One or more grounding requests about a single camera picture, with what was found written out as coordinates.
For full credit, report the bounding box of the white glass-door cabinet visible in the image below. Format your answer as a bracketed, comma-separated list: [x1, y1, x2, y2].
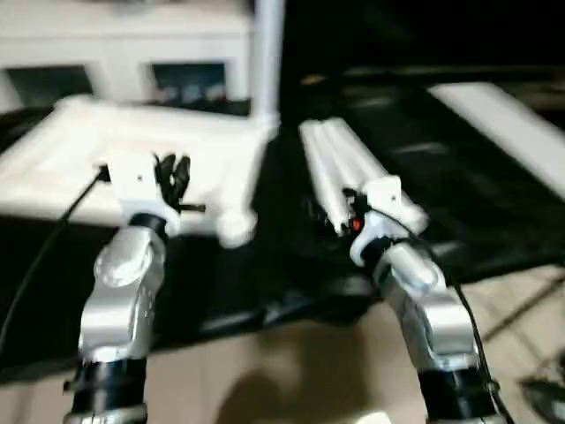
[0, 0, 256, 117]

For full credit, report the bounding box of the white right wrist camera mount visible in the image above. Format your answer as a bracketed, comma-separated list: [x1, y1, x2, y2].
[350, 175, 403, 267]

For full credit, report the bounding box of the white plastic table top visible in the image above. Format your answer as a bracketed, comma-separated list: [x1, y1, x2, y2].
[0, 95, 282, 249]

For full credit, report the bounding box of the flat white board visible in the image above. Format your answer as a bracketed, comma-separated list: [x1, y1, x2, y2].
[426, 82, 565, 196]

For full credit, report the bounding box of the white plastic table leg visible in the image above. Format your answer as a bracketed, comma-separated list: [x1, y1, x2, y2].
[333, 117, 432, 236]
[315, 119, 376, 195]
[298, 122, 349, 236]
[249, 0, 284, 130]

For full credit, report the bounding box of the black left wrist camera cable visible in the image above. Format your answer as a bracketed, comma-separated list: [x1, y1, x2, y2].
[0, 165, 112, 337]

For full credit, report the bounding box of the black glossy mat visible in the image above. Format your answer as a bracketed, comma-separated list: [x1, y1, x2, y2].
[0, 65, 565, 385]

